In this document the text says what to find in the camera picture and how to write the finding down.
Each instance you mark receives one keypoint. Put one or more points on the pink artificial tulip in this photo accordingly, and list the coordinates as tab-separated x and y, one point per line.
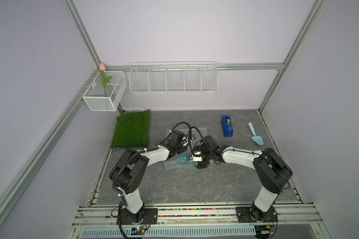
105	79

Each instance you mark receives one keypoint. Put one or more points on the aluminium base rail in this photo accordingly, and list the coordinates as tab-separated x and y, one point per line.
199	215

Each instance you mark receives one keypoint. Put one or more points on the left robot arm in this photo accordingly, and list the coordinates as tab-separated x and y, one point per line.
128	173

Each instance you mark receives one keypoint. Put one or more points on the blue tape dispenser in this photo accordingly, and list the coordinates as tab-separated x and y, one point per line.
226	125

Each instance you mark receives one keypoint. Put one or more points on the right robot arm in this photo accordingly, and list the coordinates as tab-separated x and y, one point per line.
273	173

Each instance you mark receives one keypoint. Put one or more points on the white vent grille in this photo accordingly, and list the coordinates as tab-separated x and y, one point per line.
177	232

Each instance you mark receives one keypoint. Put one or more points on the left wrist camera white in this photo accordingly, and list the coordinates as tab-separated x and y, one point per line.
186	140

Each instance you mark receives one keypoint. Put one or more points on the green artificial grass mat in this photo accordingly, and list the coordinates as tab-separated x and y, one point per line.
132	129

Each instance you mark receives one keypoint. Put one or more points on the blue glass bottle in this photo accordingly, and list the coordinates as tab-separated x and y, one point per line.
182	160

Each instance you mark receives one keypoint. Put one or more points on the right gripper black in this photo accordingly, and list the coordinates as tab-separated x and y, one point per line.
201	164

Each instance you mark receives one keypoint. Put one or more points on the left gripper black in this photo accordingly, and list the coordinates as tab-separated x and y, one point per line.
181	150

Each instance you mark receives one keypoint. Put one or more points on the clear bubble wrap sheet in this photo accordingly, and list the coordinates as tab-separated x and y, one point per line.
172	162

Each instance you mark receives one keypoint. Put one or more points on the teal plastic trowel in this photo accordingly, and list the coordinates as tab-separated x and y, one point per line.
257	139

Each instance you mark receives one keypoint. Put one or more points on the white mesh box basket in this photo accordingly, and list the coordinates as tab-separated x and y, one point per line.
94	95

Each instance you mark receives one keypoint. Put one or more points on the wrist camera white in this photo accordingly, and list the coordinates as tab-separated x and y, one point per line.
192	158
186	140

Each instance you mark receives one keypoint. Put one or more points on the white wire wall basket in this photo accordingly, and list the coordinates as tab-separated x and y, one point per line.
194	77

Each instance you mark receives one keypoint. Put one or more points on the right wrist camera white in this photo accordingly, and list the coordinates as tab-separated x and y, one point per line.
192	158

